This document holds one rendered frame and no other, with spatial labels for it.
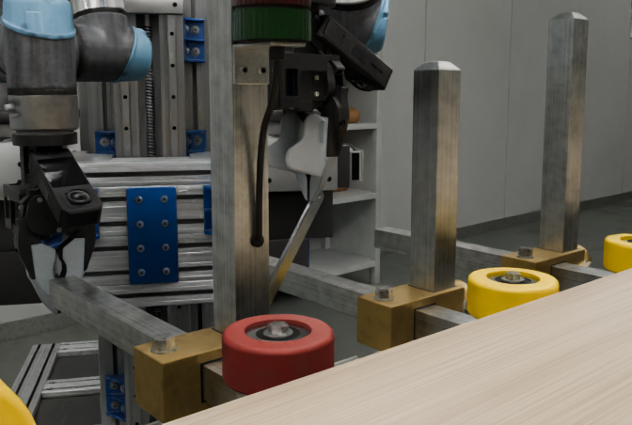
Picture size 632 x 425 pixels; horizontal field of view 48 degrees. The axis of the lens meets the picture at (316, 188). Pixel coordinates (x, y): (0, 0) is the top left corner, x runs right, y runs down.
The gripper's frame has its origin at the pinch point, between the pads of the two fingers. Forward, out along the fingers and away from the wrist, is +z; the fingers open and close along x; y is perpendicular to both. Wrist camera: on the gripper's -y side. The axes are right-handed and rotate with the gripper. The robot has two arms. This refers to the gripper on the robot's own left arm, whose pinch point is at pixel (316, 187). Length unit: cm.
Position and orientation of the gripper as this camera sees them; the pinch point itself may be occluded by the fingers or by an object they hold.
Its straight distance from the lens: 76.0
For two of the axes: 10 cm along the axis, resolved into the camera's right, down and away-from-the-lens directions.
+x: 6.4, 1.0, -7.6
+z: 0.0, 9.9, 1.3
